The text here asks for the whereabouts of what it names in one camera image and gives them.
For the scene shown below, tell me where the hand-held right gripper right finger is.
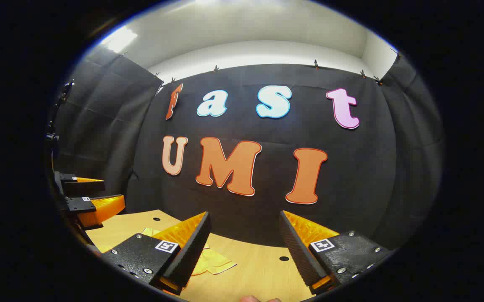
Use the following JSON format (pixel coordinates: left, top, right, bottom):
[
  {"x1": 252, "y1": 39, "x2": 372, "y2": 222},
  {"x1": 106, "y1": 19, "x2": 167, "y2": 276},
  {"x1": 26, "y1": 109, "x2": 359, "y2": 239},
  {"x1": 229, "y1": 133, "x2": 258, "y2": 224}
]
[{"x1": 279, "y1": 210, "x2": 394, "y2": 294}]

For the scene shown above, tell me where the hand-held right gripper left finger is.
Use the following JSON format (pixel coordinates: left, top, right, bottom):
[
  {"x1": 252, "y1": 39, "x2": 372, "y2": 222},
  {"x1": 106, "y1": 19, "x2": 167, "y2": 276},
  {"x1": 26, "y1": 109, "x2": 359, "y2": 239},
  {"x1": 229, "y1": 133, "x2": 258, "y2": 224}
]
[{"x1": 100, "y1": 211, "x2": 212, "y2": 296}]

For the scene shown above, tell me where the orange polo T-shirt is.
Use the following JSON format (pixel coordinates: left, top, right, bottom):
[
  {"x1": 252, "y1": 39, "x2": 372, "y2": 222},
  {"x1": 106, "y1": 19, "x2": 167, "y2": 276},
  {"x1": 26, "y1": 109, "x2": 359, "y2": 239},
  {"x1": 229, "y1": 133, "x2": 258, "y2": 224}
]
[{"x1": 141, "y1": 226, "x2": 237, "y2": 278}]

